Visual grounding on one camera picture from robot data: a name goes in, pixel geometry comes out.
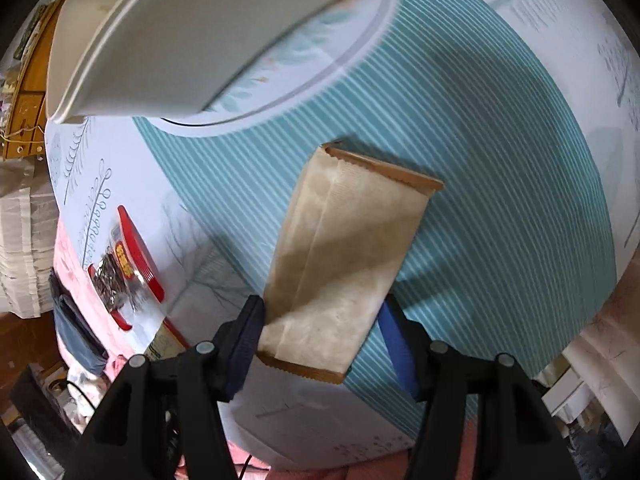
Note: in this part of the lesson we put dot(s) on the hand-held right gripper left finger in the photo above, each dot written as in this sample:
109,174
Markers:
245,347

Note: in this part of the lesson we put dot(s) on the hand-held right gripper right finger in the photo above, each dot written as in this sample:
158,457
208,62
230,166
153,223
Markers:
397,355

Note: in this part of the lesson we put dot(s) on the kraft paper snack packet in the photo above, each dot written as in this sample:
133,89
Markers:
345,260

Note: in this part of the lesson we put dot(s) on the white plastic storage box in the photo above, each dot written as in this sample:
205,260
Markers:
175,35

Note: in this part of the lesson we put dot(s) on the cream packet red striped edge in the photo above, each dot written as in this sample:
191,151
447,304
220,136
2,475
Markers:
167,340

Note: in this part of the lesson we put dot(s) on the dark snack packet red edges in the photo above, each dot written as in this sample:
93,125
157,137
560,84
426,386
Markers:
120,275

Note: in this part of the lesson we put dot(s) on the navy cloth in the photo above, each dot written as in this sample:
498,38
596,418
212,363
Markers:
75,330

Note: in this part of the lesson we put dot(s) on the leaf printed tablecloth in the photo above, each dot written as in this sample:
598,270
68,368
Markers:
500,185

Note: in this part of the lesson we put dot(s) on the cream flower printed curtain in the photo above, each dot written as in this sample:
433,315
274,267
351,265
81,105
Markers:
610,340

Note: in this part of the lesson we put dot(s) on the wooden desk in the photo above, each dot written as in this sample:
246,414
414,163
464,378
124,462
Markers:
27,95

